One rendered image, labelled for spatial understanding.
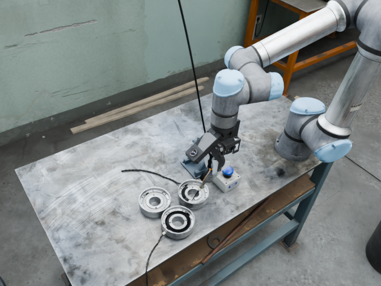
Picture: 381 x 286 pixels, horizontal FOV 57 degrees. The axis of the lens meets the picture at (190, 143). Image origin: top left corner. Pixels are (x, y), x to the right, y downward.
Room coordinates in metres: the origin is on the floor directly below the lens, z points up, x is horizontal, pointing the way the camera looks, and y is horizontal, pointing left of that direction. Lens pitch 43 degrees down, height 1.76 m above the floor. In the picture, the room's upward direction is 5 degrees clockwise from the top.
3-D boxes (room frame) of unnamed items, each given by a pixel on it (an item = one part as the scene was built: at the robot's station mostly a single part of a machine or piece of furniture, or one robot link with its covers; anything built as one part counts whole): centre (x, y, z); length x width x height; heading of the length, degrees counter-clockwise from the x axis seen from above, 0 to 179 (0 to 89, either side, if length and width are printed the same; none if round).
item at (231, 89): (0.78, -0.09, 1.23); 0.09 x 0.08 x 0.11; 112
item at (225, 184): (0.84, -0.14, 0.82); 0.08 x 0.07 x 0.05; 129
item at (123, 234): (0.97, -0.03, 0.79); 1.20 x 0.60 x 0.02; 129
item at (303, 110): (1.05, -0.42, 0.97); 0.13 x 0.12 x 0.14; 22
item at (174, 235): (0.64, 0.02, 0.82); 0.10 x 0.10 x 0.04
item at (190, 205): (0.76, -0.02, 0.82); 0.10 x 0.10 x 0.04
